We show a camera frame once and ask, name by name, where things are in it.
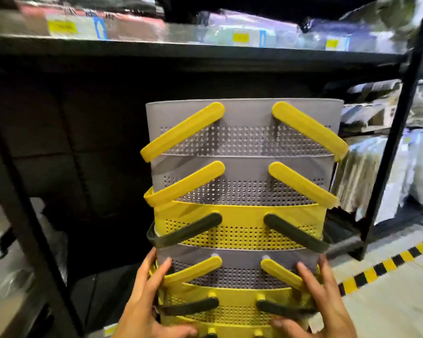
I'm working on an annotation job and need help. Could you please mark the person's right hand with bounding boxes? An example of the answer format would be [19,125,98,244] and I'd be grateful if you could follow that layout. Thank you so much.
[270,254,359,338]

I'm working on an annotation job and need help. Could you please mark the person's left hand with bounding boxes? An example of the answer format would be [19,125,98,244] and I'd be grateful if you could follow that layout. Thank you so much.
[112,248,198,338]

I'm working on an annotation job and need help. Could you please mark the stack of mixed baskets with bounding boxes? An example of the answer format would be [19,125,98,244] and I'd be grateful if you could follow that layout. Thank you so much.
[140,98,350,338]

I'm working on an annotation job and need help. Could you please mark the black metal shelf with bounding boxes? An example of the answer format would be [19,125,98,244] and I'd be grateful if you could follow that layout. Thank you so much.
[0,0,423,338]

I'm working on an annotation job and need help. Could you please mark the hanging white packets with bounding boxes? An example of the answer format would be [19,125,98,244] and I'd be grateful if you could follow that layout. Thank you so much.
[331,79,423,226]

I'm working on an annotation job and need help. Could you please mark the yellow white price label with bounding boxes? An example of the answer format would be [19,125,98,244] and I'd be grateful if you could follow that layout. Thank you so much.
[46,14,108,40]
[232,30,267,46]
[325,37,350,50]

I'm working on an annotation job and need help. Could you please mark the black red flat packs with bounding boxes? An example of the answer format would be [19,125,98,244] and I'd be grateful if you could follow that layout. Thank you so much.
[16,3,166,41]

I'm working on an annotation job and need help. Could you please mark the blue purple wrapped bundle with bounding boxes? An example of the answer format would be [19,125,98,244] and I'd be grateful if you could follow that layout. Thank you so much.
[197,10,302,46]
[303,17,409,52]

